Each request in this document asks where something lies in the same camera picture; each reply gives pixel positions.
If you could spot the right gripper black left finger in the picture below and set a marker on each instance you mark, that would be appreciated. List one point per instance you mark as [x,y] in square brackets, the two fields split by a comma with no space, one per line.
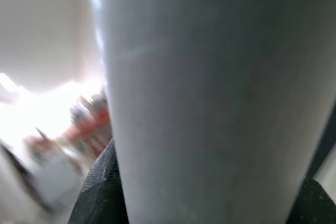
[101,200]

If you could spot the white plastic table leg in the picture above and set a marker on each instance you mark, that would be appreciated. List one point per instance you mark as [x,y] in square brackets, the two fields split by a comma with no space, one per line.
[210,90]

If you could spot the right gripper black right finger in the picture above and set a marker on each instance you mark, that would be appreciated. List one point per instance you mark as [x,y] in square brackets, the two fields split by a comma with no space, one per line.
[315,205]

